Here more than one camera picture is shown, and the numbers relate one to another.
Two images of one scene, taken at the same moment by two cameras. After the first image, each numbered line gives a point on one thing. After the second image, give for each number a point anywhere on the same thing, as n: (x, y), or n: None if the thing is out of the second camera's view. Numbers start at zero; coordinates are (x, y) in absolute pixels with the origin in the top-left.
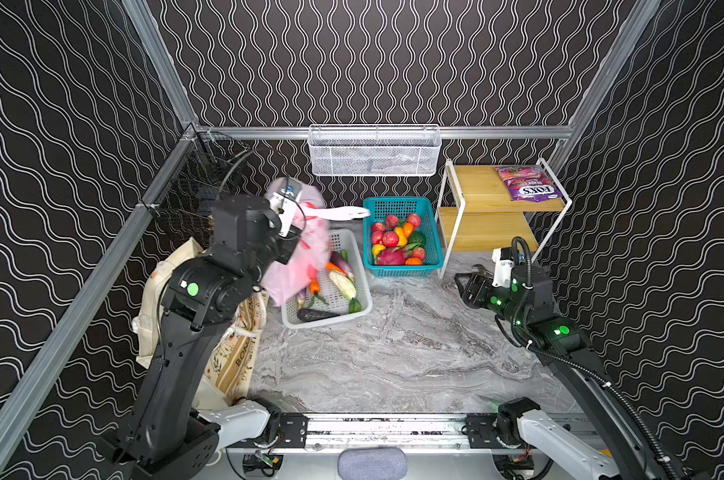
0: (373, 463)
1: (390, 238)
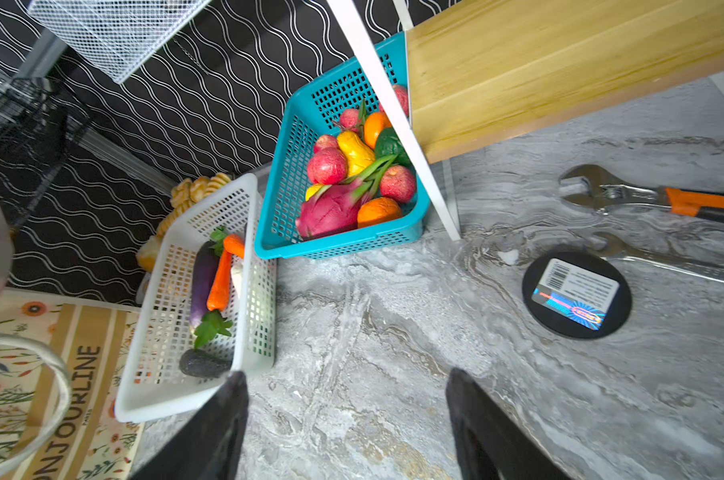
0: None
1: (327, 166)
